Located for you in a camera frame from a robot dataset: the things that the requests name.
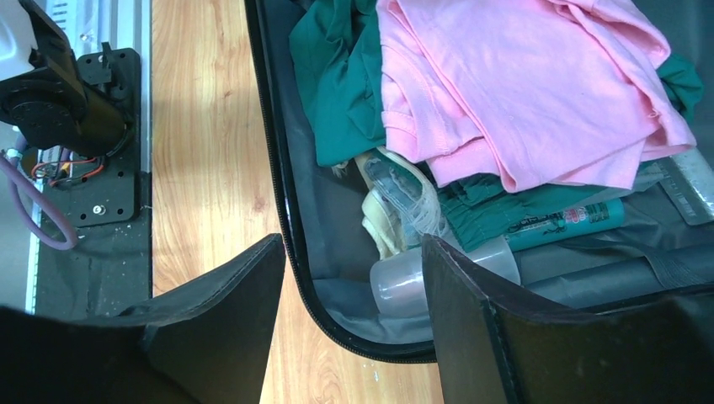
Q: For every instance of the grey metal ruler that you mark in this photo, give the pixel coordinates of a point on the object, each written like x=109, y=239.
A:
x=688, y=182

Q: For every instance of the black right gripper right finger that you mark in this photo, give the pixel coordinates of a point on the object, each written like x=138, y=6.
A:
x=496, y=342

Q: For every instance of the clear plastic cup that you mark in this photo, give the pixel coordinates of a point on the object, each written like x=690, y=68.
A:
x=397, y=282

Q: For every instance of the beige sandal shoe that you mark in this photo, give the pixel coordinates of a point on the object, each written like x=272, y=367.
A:
x=401, y=204

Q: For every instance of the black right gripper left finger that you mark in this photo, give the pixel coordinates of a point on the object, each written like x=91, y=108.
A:
x=207, y=341

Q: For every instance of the black white space suitcase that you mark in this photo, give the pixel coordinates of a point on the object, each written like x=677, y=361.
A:
x=331, y=254

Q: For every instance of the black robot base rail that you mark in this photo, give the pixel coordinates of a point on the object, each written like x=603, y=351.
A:
x=110, y=202

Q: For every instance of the pink garment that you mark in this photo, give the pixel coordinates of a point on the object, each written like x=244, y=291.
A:
x=535, y=92

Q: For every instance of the teal tube bottle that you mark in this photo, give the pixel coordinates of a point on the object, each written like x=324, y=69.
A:
x=585, y=220

